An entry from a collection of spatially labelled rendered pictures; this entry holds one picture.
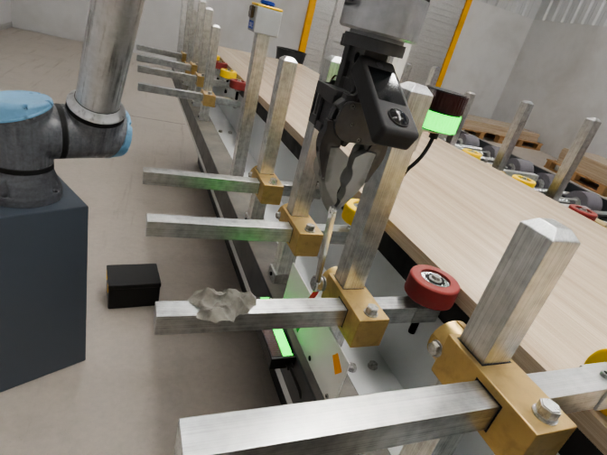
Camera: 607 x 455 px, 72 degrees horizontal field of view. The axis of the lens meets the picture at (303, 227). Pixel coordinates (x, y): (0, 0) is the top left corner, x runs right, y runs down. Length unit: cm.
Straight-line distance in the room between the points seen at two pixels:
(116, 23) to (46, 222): 56
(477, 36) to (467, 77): 83
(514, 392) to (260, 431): 23
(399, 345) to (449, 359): 45
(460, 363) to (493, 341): 4
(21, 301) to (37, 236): 21
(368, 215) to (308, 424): 34
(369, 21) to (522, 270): 28
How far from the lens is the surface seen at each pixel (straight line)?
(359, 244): 61
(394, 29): 49
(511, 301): 41
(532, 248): 40
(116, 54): 119
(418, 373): 87
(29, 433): 155
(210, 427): 31
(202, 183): 100
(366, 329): 61
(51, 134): 129
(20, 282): 141
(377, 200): 58
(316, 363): 73
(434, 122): 58
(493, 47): 1085
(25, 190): 133
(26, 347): 157
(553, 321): 76
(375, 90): 46
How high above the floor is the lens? 121
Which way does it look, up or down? 25 degrees down
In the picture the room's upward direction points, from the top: 15 degrees clockwise
